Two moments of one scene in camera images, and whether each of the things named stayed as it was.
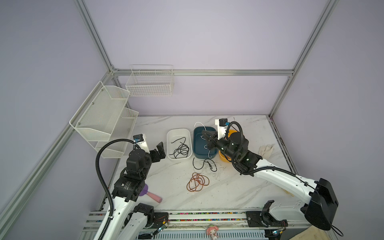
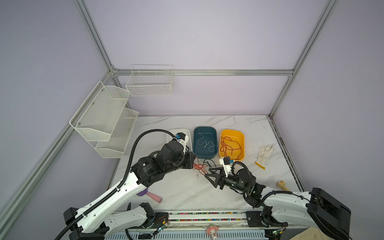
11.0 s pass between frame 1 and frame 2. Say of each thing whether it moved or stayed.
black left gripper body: moved
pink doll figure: stayed
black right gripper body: moved
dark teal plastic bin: stayed
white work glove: stayed
